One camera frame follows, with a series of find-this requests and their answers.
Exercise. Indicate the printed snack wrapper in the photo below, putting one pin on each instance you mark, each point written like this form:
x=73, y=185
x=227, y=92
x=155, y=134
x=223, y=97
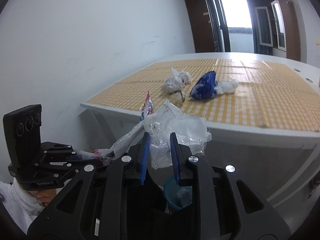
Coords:
x=178, y=98

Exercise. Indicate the white plastic bag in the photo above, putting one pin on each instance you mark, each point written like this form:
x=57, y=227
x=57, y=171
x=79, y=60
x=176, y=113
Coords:
x=172, y=82

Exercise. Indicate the white table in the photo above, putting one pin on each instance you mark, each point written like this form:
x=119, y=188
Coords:
x=250, y=140

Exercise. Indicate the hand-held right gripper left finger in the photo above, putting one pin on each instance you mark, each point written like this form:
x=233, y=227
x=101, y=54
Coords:
x=145, y=155

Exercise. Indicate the clear plastic bag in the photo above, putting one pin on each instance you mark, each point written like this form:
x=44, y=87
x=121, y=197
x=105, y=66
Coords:
x=185, y=130

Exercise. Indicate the yellow checkered tablecloth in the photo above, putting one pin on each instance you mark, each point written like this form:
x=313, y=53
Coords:
x=275, y=100

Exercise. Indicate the brown cabinet with glass doors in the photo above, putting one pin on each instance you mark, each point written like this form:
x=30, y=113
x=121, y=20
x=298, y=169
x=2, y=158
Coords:
x=287, y=27

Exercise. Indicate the brown wooden wardrobe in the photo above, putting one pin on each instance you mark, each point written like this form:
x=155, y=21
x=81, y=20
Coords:
x=200, y=22

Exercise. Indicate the pink printed clear wrapper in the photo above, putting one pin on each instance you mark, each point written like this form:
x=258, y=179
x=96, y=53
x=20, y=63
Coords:
x=147, y=105

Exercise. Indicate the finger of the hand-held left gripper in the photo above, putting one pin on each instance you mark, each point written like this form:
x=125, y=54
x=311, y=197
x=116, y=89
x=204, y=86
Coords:
x=75, y=157
x=85, y=164

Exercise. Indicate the blue perforated plastic basket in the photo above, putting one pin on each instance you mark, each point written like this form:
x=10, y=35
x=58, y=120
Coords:
x=171, y=192

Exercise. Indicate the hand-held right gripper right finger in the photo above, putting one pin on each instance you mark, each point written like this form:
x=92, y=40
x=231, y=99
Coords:
x=175, y=160

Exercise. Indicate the blue snack bag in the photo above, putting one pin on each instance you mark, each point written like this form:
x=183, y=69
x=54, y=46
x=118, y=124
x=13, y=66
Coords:
x=203, y=86

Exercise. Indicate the person's left hand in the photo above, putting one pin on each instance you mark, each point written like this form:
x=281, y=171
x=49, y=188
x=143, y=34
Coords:
x=41, y=197

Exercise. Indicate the glass balcony door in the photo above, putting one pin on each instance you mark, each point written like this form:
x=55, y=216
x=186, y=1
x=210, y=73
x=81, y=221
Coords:
x=235, y=17

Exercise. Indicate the person's white-sleeved left forearm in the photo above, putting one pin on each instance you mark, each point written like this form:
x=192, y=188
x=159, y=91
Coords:
x=15, y=205

